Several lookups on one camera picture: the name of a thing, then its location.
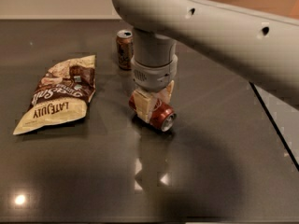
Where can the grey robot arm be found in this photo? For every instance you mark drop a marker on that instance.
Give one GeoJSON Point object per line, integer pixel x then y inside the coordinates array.
{"type": "Point", "coordinates": [262, 48]}

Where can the brown chip bag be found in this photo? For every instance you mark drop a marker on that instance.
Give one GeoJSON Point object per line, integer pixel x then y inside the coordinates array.
{"type": "Point", "coordinates": [61, 96]}

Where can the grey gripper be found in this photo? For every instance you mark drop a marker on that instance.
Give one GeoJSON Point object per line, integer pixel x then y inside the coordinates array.
{"type": "Point", "coordinates": [154, 75]}

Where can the grey side table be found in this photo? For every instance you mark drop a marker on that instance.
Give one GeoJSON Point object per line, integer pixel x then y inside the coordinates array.
{"type": "Point", "coordinates": [285, 120]}

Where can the red coke can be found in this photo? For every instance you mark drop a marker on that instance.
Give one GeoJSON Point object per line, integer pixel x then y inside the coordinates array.
{"type": "Point", "coordinates": [161, 118]}

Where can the brown upright soda can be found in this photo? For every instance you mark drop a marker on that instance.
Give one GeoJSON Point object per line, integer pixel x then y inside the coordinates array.
{"type": "Point", "coordinates": [124, 41]}

